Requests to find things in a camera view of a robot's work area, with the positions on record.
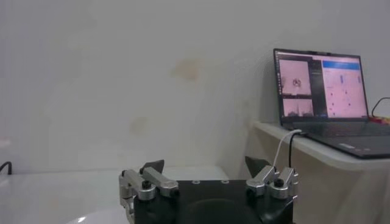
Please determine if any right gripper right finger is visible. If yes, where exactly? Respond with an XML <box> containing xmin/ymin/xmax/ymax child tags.
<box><xmin>244</xmin><ymin>156</ymin><xmax>299</xmax><ymax>200</ymax></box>

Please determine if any black open laptop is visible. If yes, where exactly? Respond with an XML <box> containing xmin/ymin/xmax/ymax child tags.
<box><xmin>272</xmin><ymin>47</ymin><xmax>390</xmax><ymax>160</ymax></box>

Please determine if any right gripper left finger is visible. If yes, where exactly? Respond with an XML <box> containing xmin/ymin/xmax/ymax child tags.
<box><xmin>118</xmin><ymin>159</ymin><xmax>180</xmax><ymax>215</ymax></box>

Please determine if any black cable with adapter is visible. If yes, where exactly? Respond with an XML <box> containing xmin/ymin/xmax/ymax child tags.
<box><xmin>288</xmin><ymin>131</ymin><xmax>308</xmax><ymax>169</ymax></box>

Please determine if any white cable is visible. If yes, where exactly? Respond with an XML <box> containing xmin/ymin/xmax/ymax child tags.
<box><xmin>272</xmin><ymin>128</ymin><xmax>303</xmax><ymax>168</ymax></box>

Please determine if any black cable on table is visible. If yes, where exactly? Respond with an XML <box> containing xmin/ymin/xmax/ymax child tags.
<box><xmin>370</xmin><ymin>96</ymin><xmax>390</xmax><ymax>118</ymax></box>

